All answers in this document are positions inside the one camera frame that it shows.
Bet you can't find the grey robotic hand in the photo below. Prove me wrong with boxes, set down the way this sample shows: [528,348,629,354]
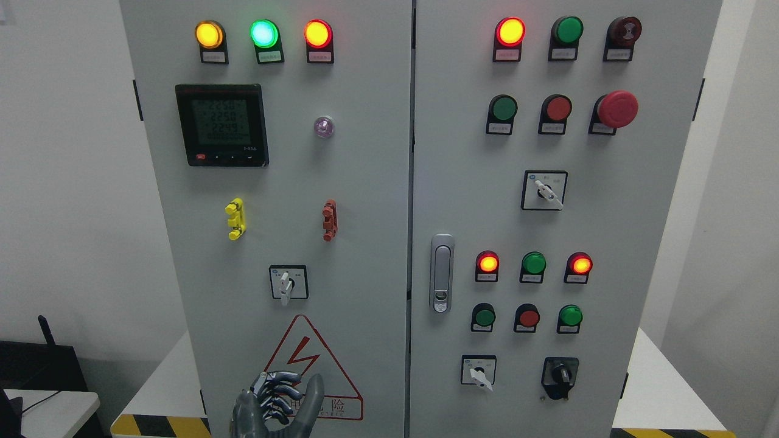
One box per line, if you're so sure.
[230,370,324,437]

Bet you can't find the white rotary switch door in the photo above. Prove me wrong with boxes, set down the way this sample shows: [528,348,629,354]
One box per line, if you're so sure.
[269,265,309,306]

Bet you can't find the green lit indicator light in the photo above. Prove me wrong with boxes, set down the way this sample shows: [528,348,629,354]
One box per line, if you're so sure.
[250,19,284,64]

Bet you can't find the yellow indicator light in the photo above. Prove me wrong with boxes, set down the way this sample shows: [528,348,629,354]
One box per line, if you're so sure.
[195,20,229,64]

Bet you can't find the red electrical hazard sticker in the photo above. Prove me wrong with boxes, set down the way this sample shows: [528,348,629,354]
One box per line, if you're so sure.
[264,314,363,421]

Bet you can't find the yellow terminal clip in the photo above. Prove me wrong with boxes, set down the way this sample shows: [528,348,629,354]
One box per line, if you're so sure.
[225,198,247,241]

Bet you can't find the red terminal clip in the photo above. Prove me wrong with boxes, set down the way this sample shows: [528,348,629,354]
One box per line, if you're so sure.
[322,199,338,242]

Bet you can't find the white side table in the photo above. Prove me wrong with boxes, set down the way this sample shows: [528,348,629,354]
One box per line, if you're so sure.
[5,390,100,437]

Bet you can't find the green push button lower left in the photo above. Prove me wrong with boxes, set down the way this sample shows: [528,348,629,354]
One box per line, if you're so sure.
[470,303,496,332]

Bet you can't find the green push button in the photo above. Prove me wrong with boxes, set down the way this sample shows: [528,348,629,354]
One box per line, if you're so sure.
[470,303,496,332]
[556,304,582,335]
[485,94,518,136]

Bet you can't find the black device with antenna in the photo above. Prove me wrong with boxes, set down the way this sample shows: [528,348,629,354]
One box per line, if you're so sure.
[1,315,105,437]

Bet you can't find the red lit indicator middle left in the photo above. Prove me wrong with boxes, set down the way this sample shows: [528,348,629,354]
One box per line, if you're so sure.
[475,250,499,282]

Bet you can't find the grey left cabinet door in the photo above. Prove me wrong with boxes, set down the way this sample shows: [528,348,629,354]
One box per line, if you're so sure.
[120,1,412,437]

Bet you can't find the grey cabinet door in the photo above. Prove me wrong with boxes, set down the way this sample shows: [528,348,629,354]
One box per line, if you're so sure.
[120,1,412,437]
[409,1,722,437]

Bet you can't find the red push button lower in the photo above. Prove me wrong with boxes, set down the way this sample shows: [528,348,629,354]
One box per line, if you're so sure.
[514,303,540,333]

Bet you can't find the red push button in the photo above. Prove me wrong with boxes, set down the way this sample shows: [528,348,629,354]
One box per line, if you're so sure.
[538,94,572,135]
[514,303,540,333]

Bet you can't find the clear small lamp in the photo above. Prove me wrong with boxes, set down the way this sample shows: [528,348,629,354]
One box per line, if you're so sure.
[313,116,335,139]

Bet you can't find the black digital power meter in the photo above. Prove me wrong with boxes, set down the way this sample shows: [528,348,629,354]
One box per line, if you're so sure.
[175,83,270,167]

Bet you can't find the green indicator middle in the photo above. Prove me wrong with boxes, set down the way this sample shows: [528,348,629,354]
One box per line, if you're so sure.
[519,251,547,283]

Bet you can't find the green push button lower right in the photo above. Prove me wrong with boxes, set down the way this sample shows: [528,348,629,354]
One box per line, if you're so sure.
[556,304,582,335]

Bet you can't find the red lit indicator middle right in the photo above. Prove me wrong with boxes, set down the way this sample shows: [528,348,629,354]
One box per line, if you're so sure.
[563,252,593,285]

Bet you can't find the red lit indicator light left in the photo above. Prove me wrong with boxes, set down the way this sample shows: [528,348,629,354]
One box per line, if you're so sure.
[304,19,334,64]

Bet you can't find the green push button upper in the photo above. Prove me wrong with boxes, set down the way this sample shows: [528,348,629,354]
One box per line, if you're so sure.
[485,94,518,136]

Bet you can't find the grey right cabinet door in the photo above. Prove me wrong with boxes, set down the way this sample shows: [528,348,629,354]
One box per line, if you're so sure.
[409,1,722,437]

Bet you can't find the white platform with hazard stripes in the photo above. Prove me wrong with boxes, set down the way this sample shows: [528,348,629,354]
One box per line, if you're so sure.
[111,330,733,437]

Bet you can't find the red push button upper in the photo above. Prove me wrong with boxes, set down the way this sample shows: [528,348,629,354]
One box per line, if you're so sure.
[538,94,572,135]

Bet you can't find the red lit indicator top right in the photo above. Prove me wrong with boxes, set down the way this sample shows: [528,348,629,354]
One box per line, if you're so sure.
[492,16,526,62]

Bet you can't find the red emergency stop button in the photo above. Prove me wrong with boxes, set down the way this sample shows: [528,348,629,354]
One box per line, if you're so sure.
[588,91,639,136]

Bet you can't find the green indicator top right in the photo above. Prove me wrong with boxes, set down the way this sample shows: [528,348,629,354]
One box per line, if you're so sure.
[548,16,584,61]

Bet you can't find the dark red buzzer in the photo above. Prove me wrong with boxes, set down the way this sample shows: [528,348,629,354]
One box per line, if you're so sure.
[602,16,642,62]

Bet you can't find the white rotary switch lower right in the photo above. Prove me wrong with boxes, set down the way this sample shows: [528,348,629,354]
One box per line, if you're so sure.
[460,355,497,392]

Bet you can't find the white rotary switch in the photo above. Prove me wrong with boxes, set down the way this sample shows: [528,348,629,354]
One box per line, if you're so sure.
[460,355,497,392]
[520,171,568,210]

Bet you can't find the silver door handle lock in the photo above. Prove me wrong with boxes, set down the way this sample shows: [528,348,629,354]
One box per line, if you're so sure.
[429,234,455,313]

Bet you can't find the black rotary knob switch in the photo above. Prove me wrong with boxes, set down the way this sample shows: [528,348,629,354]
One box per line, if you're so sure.
[542,356,579,401]

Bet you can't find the white rotary switch upper right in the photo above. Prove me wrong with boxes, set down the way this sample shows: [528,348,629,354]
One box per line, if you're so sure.
[520,171,568,210]

